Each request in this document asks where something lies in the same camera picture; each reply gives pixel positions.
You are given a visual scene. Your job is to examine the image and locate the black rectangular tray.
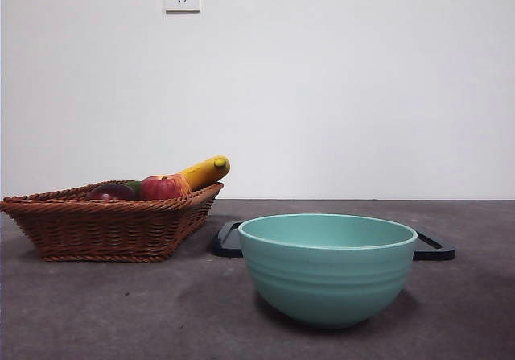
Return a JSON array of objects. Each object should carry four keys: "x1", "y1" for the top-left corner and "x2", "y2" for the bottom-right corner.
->
[{"x1": 210, "y1": 221, "x2": 457, "y2": 262}]

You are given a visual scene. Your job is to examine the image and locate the teal ribbed bowl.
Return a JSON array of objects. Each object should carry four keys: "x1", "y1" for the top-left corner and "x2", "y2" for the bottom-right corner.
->
[{"x1": 237, "y1": 213, "x2": 418, "y2": 329}]

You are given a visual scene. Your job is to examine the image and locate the brown wicker basket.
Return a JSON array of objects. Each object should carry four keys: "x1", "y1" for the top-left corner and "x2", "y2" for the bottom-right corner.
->
[{"x1": 0, "y1": 181, "x2": 225, "y2": 263}]

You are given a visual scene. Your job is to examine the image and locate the red apple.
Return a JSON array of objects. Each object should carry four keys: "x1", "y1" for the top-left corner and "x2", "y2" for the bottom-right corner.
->
[{"x1": 139, "y1": 175, "x2": 183, "y2": 201}]

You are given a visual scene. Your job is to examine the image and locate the yellow banana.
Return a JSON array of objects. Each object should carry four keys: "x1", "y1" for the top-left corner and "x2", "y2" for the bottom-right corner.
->
[{"x1": 176, "y1": 155, "x2": 232, "y2": 192}]

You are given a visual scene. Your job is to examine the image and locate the dark purple plum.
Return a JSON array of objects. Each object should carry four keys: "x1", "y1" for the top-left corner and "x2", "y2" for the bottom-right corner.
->
[{"x1": 86, "y1": 183, "x2": 137, "y2": 201}]

